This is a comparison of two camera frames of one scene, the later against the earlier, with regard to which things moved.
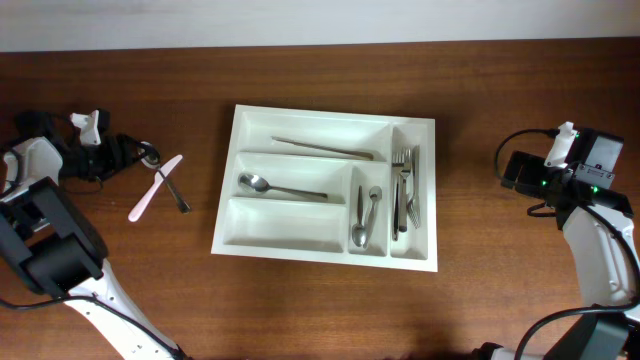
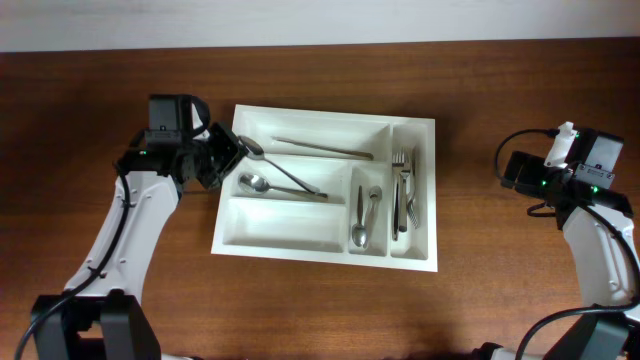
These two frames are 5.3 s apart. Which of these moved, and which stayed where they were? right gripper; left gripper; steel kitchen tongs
Moved: left gripper
Stayed: steel kitchen tongs; right gripper
